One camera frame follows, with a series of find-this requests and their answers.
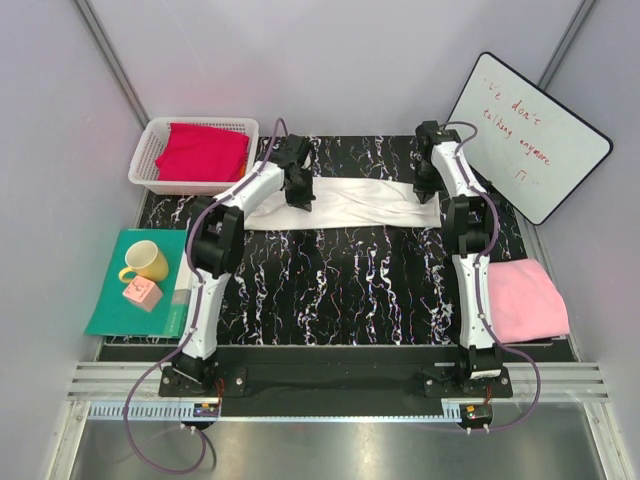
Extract white t shirt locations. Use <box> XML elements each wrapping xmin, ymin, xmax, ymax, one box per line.
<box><xmin>244</xmin><ymin>177</ymin><xmax>441</xmax><ymax>231</ymax></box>

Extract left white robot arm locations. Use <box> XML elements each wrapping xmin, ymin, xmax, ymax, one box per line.
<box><xmin>171</xmin><ymin>134</ymin><xmax>315</xmax><ymax>396</ymax></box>

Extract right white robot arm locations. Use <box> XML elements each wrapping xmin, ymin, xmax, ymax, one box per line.
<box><xmin>413</xmin><ymin>120</ymin><xmax>502</xmax><ymax>397</ymax></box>

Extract magenta folded t shirt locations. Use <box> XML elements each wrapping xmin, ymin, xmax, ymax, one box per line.
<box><xmin>155</xmin><ymin>123</ymin><xmax>250</xmax><ymax>182</ymax></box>

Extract white plastic laundry basket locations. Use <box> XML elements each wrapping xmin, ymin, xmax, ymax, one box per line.
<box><xmin>128</xmin><ymin>117</ymin><xmax>259</xmax><ymax>196</ymax></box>

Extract pink folded t shirt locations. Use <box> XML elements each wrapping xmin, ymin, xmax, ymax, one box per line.
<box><xmin>488</xmin><ymin>259</ymin><xmax>570</xmax><ymax>343</ymax></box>

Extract yellow mug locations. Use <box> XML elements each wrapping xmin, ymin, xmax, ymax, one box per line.
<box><xmin>118</xmin><ymin>240</ymin><xmax>169</xmax><ymax>284</ymax></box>

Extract pink paper cup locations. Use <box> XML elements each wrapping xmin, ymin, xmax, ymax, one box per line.
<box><xmin>123</xmin><ymin>276</ymin><xmax>163</xmax><ymax>312</ymax></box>

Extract teal book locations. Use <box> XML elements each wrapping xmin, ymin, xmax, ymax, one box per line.
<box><xmin>85</xmin><ymin>229</ymin><xmax>191</xmax><ymax>339</ymax></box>

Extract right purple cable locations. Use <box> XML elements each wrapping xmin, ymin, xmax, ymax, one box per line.
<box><xmin>449</xmin><ymin>122</ymin><xmax>544</xmax><ymax>432</ymax></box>

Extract purple cable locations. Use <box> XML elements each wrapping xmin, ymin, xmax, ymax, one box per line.
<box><xmin>122</xmin><ymin>117</ymin><xmax>287</xmax><ymax>475</ymax></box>
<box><xmin>449</xmin><ymin>122</ymin><xmax>544</xmax><ymax>432</ymax></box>

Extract white whiteboard black frame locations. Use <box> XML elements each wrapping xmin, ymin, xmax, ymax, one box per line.
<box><xmin>449</xmin><ymin>52</ymin><xmax>613</xmax><ymax>225</ymax></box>

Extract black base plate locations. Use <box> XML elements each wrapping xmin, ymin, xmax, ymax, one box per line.
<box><xmin>159</xmin><ymin>346</ymin><xmax>513</xmax><ymax>399</ymax></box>

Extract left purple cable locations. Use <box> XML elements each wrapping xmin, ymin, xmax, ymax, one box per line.
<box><xmin>122</xmin><ymin>117</ymin><xmax>287</xmax><ymax>475</ymax></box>

